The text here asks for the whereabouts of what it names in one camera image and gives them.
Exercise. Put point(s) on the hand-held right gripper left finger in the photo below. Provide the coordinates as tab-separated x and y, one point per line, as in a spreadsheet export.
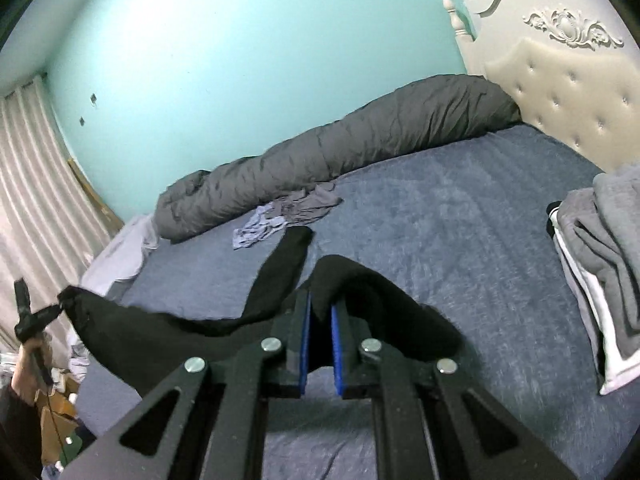
305	340

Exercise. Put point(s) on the black sweater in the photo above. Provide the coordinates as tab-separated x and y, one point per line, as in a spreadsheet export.
150	330

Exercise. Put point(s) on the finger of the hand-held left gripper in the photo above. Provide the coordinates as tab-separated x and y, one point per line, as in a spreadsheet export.
47	314

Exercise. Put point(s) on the cream tufted headboard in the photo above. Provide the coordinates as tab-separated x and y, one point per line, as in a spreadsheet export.
560	85

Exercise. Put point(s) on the dark grey duvet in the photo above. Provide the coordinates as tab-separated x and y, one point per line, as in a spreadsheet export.
350	145

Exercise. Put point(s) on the beige striped curtain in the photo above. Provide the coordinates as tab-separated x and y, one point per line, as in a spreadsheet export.
35	185

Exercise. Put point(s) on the brown cardboard box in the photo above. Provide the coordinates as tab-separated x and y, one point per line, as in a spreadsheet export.
55	410

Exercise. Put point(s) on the person's left hand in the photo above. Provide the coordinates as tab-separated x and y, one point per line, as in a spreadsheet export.
27	375

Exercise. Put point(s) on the bed with blue sheet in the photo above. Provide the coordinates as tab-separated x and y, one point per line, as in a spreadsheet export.
450	240

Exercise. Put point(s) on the crumpled grey garment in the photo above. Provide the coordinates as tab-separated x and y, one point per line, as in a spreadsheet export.
310	205

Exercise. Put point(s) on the wooden frame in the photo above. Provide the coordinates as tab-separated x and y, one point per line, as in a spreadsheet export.
95	195

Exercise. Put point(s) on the white crumpled sheet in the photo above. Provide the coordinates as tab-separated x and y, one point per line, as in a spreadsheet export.
120	255

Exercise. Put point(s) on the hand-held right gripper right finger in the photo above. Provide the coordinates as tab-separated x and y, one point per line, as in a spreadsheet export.
339	350

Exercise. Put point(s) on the person's left forearm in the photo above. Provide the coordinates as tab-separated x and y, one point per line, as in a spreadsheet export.
15	435

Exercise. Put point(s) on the black white-striped garment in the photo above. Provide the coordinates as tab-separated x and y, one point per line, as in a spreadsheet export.
552	217

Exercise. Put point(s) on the folded grey clothes stack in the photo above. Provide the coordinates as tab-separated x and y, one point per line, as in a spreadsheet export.
605	260

